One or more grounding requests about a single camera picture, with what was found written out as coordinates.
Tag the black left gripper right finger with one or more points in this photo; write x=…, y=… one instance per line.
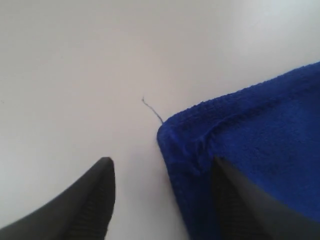
x=246, y=212

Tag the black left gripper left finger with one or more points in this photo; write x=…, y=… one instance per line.
x=81, y=212

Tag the blue towel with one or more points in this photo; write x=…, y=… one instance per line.
x=270, y=132

